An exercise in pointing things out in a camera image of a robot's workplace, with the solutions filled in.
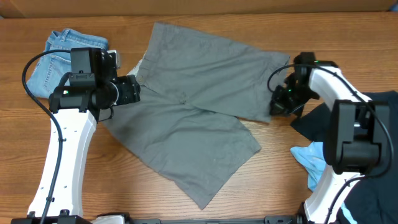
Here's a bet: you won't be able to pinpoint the folded blue denim jeans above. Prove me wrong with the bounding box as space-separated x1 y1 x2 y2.
27 29 108 98

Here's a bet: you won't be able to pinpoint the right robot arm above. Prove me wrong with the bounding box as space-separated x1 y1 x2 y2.
269 52 394 223

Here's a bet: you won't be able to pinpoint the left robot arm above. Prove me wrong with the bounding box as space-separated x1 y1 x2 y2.
26 47 141 221

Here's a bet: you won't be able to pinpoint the black garment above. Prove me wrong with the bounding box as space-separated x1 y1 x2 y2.
290 90 398 224

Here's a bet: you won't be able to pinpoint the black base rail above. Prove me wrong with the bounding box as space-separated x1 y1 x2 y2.
11 210 307 224

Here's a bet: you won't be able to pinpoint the grey cotton shorts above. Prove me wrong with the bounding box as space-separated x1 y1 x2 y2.
104 22 290 208

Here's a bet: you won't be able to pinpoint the light blue garment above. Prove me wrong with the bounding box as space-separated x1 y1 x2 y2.
290 142 359 223

